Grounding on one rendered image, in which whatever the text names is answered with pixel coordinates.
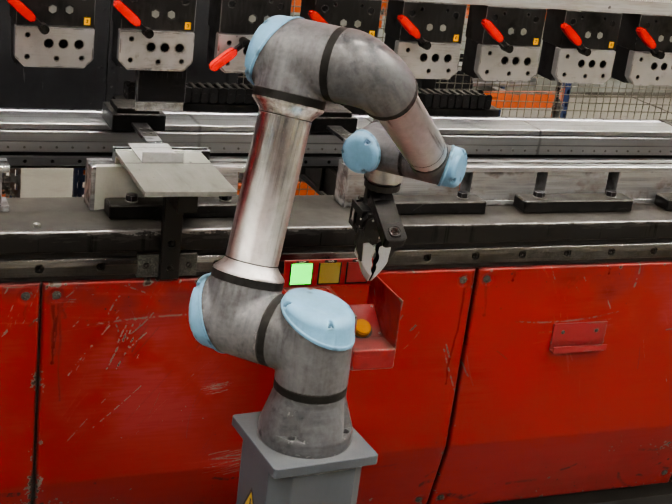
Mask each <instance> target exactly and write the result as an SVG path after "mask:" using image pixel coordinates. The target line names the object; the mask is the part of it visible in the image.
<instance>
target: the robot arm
mask: <svg viewBox="0 0 672 504"><path fill-rule="evenodd" d="M244 66H245V67H246V69H245V75H246V78H247V80H248V81H249V82H250V83H251V84H252V85H254V89H253V93H252V97H253V98H254V100H255V101H256V103H257V105H258V107H259V111H258V115H257V119H256V124H255V128H254V132H253V137H252V141H251V146H250V150H249V154H248V159H247V163H246V167H245V172H244V176H243V180H242V185H241V189H240V193H239V198H238V202H237V206H236V211H235V215H234V220H233V224H232V228H231V233H230V237H229V241H228V246H227V250H226V254H225V256H224V257H223V258H222V259H221V260H219V261H218V262H216V263H214V264H213V268H212V272H210V273H207V274H204V275H203V276H201V277H200V278H199V280H198V281H197V283H196V287H194V289H193V291H192V294H191V298H190V303H189V324H190V329H191V331H192V332H193V336H194V337H195V339H196V340H197V341H198V342H199V343H200V344H202V345H204V346H207V347H209V348H212V349H214V350H215V351H217V352H219V353H223V354H225V353H226V354H229V355H232V356H236V357H239V358H242V359H245V360H248V361H251V362H254V363H257V364H261V365H264V366H267V367H270V368H273V369H274V370H275V374H274V383H273V388H272V390H271V393H270V395H269V397H268V399H267V401H266V403H265V405H264V407H263V409H262V411H261V413H260V415H259V419H258V427H257V434H258V437H259V439H260V440H261V441H262V442H263V443H264V444H265V445H266V446H268V447H269V448H271V449H272V450H274V451H276V452H279V453H281V454H284V455H288V456H292V457H297V458H305V459H321V458H328V457H332V456H336V455H338V454H340V453H342V452H344V451H345V450H346V449H347V448H348V447H349V446H350V444H351V439H352V432H353V427H352V421H351V417H350V412H349V407H348V403H347V398H346V393H347V385H348V379H349V371H350V364H351V356H352V349H353V345H354V342H355V332H354V331H355V316H354V313H353V311H352V310H351V308H350V306H349V305H348V304H347V303H346V302H344V301H343V300H342V299H340V298H339V297H337V296H335V295H333V294H330V293H328V292H325V291H322V290H318V289H312V290H309V289H307V288H296V289H292V290H290V291H288V292H287V293H286V294H282V290H283V286H284V281H285V280H284V278H283V277H282V275H281V274H280V272H279V269H278V265H279V261H280V257H281V252H282V248H283V244H284V239H285V235H286V231H287V227H288V222H289V218H290V214H291V210H292V205H293V201H294V197H295V192H296V188H297V184H298V180H299V175H300V171H301V167H302V162H303V158H304V154H305V150H306V145H307V141H308V137H309V133H310V128H311V124H312V121H313V120H314V119H315V118H317V117H318V116H320V115H322V114H323V113H324V111H325V106H326V102H327V101H330V102H334V103H340V104H344V105H349V106H353V107H356V108H360V109H362V110H364V111H365V113H366V114H367V115H369V116H370V117H371V118H373V122H371V123H369V124H368V125H367V126H365V127H363V128H362V129H360V130H357V131H355V132H354V133H352V135H350V136H349V137H348V138H347V139H346V140H345V142H344V144H343V146H342V150H341V151H342V158H343V161H344V163H345V165H346V166H347V167H348V168H349V169H350V170H351V171H353V172H355V173H359V174H364V179H365V180H364V186H365V192H364V197H360V199H352V204H351V210H350V216H349V223H350V225H351V226H352V228H353V229H354V231H355V232H357V234H356V235H355V238H354V244H355V254H356V257H357V259H358V262H359V266H360V269H361V272H362V274H363V276H364V277H365V279H366V280H367V281H371V280H373V279H374V278H375V277H376V276H377V275H378V274H379V272H380V271H381V270H382V269H383V268H384V266H385V265H386V264H387V262H388V261H389V260H390V258H391V257H392V255H393V253H394V252H395V250H396V248H397V247H399V246H403V244H404V242H405V241H406V239H407V235H406V232H405V229H404V227H403V224H402V221H401V218H400V215H399V212H398V209H397V206H396V203H395V200H394V197H393V195H392V193H396V192H398V191H399V190H400V186H401V182H402V181H403V177H407V178H411V179H415V180H420V181H424V182H428V183H432V184H436V185H437V186H445V187H450V188H455V187H457V186H458V185H459V184H460V183H461V181H462V179H463V177H464V175H465V171H466V167H467V153H466V151H465V150H464V149H463V148H459V147H456V146H454V145H448V144H446V143H445V141H444V139H443V137H442V136H441V134H440V132H439V131H438V129H437V127H436V125H435V124H434V122H433V120H432V119H431V117H430V115H429V113H428V112H427V110H426V108H425V107H424V105H423V103H422V102H421V100H420V98H419V96H418V83H417V81H416V78H415V77H414V75H413V73H412V71H411V70H410V69H409V67H408V66H407V65H406V63H405V62H404V61H403V60H402V59H401V58H400V57H399V56H398V55H397V54H396V53H395V52H394V51H393V50H392V49H391V48H389V47H388V46H387V45H386V44H384V43H383V42H382V41H380V40H379V39H377V38H376V37H374V36H372V35H370V34H368V33H366V32H364V31H361V30H358V29H353V28H346V27H341V26H336V25H332V24H327V23H322V22H317V21H312V20H307V19H304V18H303V17H299V16H295V17H290V16H284V15H276V16H272V17H270V18H268V19H267V20H265V21H264V23H263V24H261V25H260V26H259V27H258V29H257V30H256V32H255V33H254V35H253V37H252V39H251V41H250V43H249V46H248V49H247V52H246V56H245V64H244ZM359 201H362V202H359ZM353 208H354V209H355V211H354V217H353V219H352V218H351V217H352V211H353ZM373 240H378V243H377V244H376V245H373V244H372V243H370V242H373ZM369 241H370V242H369ZM372 257H373V267H372ZM371 267H372V269H371Z"/></svg>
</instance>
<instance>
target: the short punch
mask: <svg viewBox="0 0 672 504"><path fill-rule="evenodd" d="M186 80H187V69H185V70H184V71H151V70H137V71H136V87H135V101H136V103H135V111H172V112H183V103H185V93H186Z"/></svg>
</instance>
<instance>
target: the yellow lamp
mask: <svg viewBox="0 0 672 504"><path fill-rule="evenodd" d="M340 266H341V263H321V264H320V272H319V280H318V284H320V283H338V282H339V274H340Z"/></svg>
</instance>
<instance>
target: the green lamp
mask: <svg viewBox="0 0 672 504"><path fill-rule="evenodd" d="M312 267H313V263H311V264H292V269H291V278H290V285H294V284H310V283H311V275H312Z"/></svg>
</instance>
